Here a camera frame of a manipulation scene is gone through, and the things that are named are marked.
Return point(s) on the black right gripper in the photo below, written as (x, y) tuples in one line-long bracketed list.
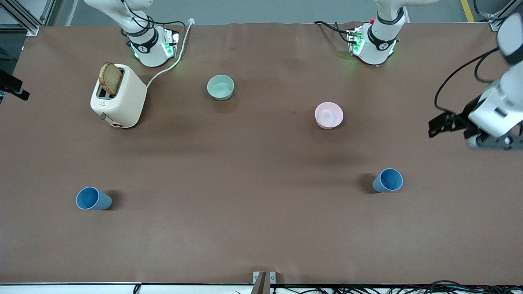
[(11, 85)]

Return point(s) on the brown toast slice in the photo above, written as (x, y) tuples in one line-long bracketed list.
[(110, 78)]

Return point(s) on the green-lit arm base board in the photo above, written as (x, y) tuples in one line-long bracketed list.
[(169, 44), (354, 41)]

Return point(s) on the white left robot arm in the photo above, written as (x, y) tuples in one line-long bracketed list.
[(378, 47)]

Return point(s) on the aluminium frame profile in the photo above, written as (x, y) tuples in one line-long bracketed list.
[(24, 18), (500, 14)]

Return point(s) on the white table edge panel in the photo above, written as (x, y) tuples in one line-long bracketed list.
[(69, 289)]

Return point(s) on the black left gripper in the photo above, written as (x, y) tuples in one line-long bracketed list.
[(461, 120)]

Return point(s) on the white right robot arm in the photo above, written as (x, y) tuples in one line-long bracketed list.
[(149, 55)]

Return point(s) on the pink bowl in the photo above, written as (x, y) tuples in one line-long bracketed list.
[(329, 115)]

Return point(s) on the green bowl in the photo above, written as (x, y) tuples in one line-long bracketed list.
[(220, 87)]

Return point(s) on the metal table edge bracket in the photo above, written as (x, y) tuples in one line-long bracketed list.
[(264, 279)]

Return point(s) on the cream white toaster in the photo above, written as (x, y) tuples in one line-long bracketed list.
[(126, 102)]

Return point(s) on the blue ribbed plastic cup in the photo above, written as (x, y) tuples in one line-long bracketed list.
[(92, 199), (388, 180)]

